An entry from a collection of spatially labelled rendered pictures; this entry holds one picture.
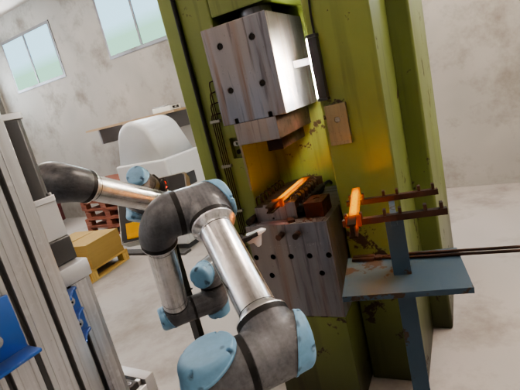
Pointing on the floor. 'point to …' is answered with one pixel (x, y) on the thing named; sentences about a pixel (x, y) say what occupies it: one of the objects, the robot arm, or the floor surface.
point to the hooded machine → (159, 154)
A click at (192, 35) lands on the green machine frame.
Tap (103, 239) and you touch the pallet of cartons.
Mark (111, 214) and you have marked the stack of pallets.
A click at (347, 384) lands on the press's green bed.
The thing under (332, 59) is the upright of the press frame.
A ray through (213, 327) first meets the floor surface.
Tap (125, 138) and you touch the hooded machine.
